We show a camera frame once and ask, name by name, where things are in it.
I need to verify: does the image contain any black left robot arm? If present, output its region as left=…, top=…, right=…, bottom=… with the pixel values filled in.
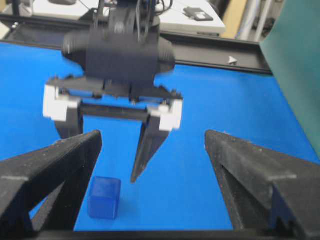
left=43, top=0, right=183, bottom=183

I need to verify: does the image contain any blue table cloth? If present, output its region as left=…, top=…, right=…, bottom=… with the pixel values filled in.
left=0, top=43, right=319, bottom=231

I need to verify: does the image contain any green backdrop sheet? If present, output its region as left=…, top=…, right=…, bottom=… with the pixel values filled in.
left=260, top=0, right=320, bottom=154

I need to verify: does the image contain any black device on table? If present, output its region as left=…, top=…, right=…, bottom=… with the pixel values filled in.
left=183, top=7, right=214, bottom=22

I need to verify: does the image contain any black aluminium table rail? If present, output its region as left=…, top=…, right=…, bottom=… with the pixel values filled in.
left=0, top=14, right=272, bottom=75

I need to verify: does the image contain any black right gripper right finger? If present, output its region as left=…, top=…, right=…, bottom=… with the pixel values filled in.
left=204, top=130, right=320, bottom=238

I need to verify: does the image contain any white side table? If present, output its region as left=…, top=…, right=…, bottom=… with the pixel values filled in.
left=32, top=0, right=227, bottom=36

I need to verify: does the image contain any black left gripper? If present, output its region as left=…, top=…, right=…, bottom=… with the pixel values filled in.
left=43, top=29, right=183, bottom=184

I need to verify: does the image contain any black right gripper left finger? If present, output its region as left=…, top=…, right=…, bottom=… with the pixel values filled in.
left=0, top=130, right=102, bottom=233

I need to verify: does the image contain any blue block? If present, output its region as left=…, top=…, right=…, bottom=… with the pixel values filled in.
left=87, top=176, right=122, bottom=220

